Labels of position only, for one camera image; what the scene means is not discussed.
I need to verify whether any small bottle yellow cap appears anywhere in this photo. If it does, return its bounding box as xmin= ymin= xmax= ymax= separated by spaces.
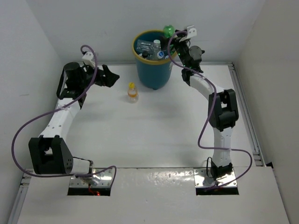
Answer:
xmin=127 ymin=82 xmax=139 ymax=103

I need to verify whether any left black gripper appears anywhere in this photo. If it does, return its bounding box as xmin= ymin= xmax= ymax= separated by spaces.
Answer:
xmin=78 ymin=62 xmax=119 ymax=89

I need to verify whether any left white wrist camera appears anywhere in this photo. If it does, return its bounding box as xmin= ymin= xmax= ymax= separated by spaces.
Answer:
xmin=82 ymin=51 xmax=97 ymax=68

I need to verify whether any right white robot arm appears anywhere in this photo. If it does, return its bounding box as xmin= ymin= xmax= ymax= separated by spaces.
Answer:
xmin=161 ymin=30 xmax=239 ymax=180

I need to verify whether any blue bin yellow rim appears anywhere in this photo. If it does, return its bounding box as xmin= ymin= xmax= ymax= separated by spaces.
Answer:
xmin=132 ymin=29 xmax=173 ymax=90

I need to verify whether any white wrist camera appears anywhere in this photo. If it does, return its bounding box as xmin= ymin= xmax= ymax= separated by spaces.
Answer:
xmin=82 ymin=51 xmax=97 ymax=68
xmin=180 ymin=25 xmax=197 ymax=42

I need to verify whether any metal base plate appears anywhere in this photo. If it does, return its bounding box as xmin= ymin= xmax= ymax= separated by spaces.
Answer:
xmin=69 ymin=168 xmax=114 ymax=190
xmin=193 ymin=168 xmax=237 ymax=189

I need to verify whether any small bottle black cap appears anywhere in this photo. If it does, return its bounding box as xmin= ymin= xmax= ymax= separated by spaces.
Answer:
xmin=141 ymin=51 xmax=149 ymax=59

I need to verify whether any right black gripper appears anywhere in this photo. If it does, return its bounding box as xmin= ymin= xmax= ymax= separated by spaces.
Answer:
xmin=160 ymin=29 xmax=191 ymax=69

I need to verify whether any green plastic bottle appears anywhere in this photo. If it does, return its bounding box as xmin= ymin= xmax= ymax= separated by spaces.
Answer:
xmin=163 ymin=25 xmax=176 ymax=38

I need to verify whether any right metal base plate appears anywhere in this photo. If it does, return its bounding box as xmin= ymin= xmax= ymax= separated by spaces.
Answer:
xmin=193 ymin=168 xmax=237 ymax=189

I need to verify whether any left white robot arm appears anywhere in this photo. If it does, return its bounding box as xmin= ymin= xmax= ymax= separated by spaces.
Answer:
xmin=28 ymin=62 xmax=120 ymax=176

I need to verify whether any square clear bottle white cap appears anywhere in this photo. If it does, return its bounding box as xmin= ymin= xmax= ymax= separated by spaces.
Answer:
xmin=153 ymin=39 xmax=161 ymax=56

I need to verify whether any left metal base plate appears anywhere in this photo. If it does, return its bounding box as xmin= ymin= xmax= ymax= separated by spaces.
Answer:
xmin=69 ymin=168 xmax=114 ymax=190

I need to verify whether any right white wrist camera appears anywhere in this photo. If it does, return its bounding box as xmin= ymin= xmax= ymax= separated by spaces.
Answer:
xmin=180 ymin=25 xmax=197 ymax=42

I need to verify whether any bottle with blue label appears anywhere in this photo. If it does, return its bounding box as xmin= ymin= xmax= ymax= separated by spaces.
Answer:
xmin=156 ymin=51 xmax=164 ymax=60

